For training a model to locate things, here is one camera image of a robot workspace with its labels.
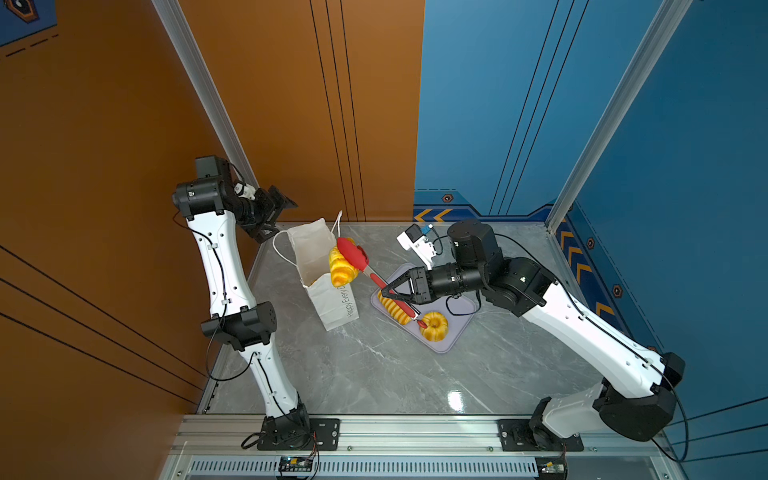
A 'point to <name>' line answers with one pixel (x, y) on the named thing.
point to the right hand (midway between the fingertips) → (388, 292)
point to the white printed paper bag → (311, 245)
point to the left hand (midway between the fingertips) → (288, 210)
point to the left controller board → (295, 463)
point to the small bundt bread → (437, 326)
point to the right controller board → (552, 467)
